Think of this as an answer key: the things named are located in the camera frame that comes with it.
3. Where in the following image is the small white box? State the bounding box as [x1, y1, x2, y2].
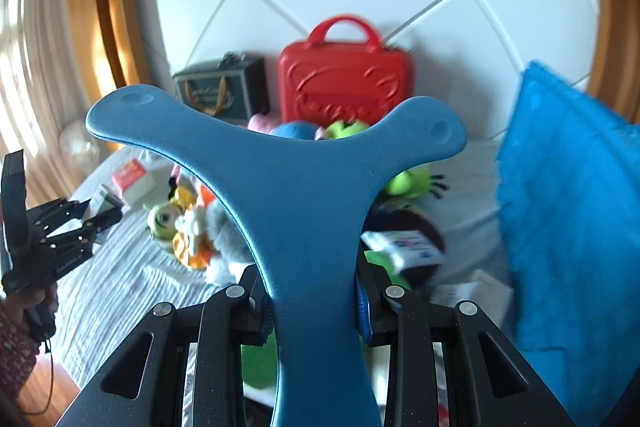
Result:
[94, 184, 125, 214]

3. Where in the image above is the blue foam boomerang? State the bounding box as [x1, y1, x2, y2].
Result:
[85, 84, 468, 427]

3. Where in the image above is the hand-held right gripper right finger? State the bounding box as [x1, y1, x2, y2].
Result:
[354, 257, 576, 427]

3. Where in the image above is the blue plastic storage crate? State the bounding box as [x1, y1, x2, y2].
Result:
[495, 61, 640, 410]

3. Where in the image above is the pink plush toy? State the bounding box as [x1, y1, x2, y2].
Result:
[249, 114, 283, 134]

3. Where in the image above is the grey plush toy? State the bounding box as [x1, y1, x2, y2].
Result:
[205, 202, 253, 284]

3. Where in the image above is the teal ball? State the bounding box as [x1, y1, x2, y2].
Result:
[272, 121, 317, 140]

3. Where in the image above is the black cable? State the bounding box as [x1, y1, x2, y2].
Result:
[42, 336, 58, 414]

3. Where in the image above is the sheer curtain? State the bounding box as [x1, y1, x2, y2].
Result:
[0, 0, 118, 158]

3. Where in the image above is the clear plastic bag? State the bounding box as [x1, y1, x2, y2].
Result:
[59, 121, 101, 164]

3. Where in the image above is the red toy suitcase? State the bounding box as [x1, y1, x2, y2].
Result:
[277, 17, 413, 128]

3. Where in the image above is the pink white tissue packet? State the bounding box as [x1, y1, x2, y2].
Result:
[111, 160, 154, 204]

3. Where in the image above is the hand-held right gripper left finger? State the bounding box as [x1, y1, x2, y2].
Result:
[55, 263, 278, 427]

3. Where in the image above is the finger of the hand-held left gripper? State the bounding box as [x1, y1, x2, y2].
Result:
[32, 197, 91, 238]
[47, 207, 124, 259]

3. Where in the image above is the green one-eyed monster toy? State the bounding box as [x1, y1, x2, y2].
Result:
[144, 202, 182, 241]

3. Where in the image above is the orange white plush toy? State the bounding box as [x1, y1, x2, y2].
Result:
[169, 186, 222, 271]

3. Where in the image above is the white bed sheet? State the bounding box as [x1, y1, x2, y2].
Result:
[27, 142, 516, 427]

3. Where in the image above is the person's left hand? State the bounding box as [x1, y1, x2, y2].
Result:
[0, 286, 57, 325]

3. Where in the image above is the white blue printed packet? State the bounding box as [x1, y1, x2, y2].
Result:
[361, 230, 444, 269]

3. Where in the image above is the dark box with gold print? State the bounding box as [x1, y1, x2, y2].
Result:
[172, 53, 267, 124]

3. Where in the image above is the person's left forearm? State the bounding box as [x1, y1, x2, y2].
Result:
[0, 307, 42, 410]

